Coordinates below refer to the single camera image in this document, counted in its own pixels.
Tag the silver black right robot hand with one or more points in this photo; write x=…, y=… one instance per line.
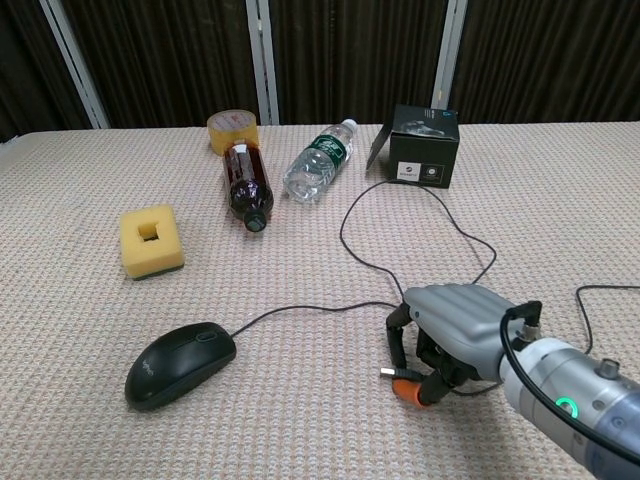
x=460, y=320

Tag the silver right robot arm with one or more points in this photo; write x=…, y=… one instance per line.
x=615, y=395

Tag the black computer mouse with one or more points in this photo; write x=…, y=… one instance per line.
x=175, y=370

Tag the black cardboard product box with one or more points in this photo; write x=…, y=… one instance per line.
x=425, y=155

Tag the beige woven tablecloth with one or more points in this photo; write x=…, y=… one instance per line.
x=300, y=410

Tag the clear green-label water bottle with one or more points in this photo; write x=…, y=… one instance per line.
x=320, y=160

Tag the brown liquid plastic bottle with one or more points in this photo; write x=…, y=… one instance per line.
x=247, y=185

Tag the dark curtain panel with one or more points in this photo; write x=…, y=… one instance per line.
x=550, y=55
x=25, y=65
x=170, y=60
x=355, y=55

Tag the yellow packing tape roll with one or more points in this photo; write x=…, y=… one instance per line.
x=220, y=140

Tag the yellow sponge with square hole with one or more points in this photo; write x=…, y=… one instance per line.
x=150, y=260

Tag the white partition post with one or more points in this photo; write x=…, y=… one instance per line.
x=262, y=60
x=449, y=50
x=72, y=60

